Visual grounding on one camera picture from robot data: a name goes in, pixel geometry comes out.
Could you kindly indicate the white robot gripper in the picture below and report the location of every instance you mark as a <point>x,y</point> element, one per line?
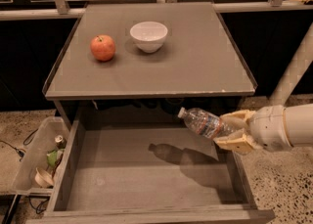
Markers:
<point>268,126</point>

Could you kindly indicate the clear plastic water bottle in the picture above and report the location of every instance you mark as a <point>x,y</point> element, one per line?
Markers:
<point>206,124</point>

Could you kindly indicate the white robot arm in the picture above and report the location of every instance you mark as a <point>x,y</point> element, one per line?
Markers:
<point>299,119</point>

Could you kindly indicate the grey cabinet with top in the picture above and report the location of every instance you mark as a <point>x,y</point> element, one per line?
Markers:
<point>197,59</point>

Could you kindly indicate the open grey top drawer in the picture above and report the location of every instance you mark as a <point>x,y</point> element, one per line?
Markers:
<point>148,174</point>

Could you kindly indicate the white ceramic bowl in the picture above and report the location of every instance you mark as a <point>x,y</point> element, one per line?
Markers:
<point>148,36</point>

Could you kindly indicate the red orange apple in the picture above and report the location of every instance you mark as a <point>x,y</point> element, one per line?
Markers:
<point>102,48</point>

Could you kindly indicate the metal soda can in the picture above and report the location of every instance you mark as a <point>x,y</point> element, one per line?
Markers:
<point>60,141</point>

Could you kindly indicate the green chip bag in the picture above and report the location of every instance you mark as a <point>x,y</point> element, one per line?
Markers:
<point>54,157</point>

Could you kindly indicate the small white cup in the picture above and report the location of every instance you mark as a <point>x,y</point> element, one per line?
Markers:
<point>43,178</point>

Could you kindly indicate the clear plastic side bin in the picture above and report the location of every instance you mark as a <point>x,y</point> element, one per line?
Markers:
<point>35,157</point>

